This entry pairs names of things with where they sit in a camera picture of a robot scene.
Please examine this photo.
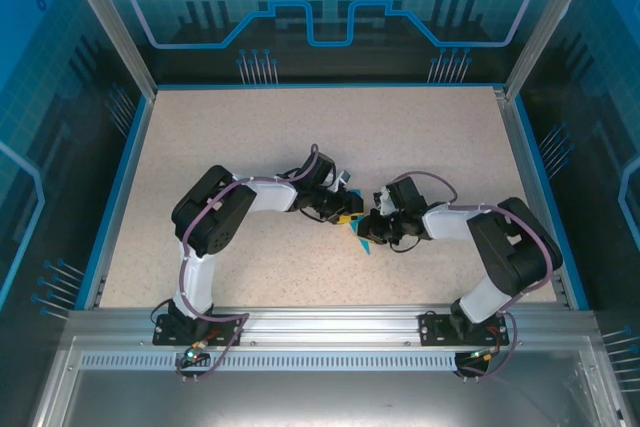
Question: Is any blue square paper sheet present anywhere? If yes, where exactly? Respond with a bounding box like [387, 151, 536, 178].
[347, 188, 374, 256]

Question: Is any blue trim strip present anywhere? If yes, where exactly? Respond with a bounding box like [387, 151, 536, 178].
[152, 80, 509, 92]

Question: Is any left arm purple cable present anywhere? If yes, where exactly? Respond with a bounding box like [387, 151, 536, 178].
[177, 143, 321, 383]

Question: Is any cable connector with LED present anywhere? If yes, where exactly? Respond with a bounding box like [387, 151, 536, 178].
[467, 345, 503, 362]
[182, 340, 210, 364]

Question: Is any slotted cable duct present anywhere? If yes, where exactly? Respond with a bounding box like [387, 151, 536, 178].
[78, 352, 484, 372]

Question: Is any metal tray sheet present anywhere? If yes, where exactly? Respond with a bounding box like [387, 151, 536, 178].
[29, 336, 629, 427]

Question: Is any right gripper thin black wire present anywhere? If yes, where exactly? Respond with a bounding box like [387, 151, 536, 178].
[388, 236, 421, 254]

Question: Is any blue printed side panel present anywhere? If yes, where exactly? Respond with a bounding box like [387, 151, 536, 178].
[519, 0, 640, 427]
[0, 0, 146, 427]

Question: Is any right aluminium frame post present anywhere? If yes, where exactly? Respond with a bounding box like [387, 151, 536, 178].
[504, 0, 609, 101]

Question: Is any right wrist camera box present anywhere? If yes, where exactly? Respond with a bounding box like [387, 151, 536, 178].
[371, 186, 397, 217]

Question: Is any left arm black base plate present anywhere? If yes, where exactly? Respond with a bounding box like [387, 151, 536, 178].
[152, 314, 245, 347]

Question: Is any left aluminium frame post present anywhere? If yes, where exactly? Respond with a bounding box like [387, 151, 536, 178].
[54, 0, 159, 101]

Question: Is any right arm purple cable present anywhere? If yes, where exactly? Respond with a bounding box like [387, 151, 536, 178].
[383, 170, 557, 382]

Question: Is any aluminium mounting beam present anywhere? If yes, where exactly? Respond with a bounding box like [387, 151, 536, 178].
[67, 302, 597, 348]

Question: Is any aluminium frame post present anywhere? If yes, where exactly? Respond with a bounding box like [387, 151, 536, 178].
[54, 0, 159, 101]
[504, 0, 609, 101]

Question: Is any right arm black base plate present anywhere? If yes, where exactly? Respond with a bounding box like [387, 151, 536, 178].
[418, 311, 511, 347]

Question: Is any side rail with blue trim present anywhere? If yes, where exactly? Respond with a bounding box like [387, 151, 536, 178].
[492, 86, 591, 311]
[84, 94, 157, 311]

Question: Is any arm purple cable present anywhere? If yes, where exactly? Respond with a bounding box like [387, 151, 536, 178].
[383, 170, 557, 382]
[177, 143, 321, 383]

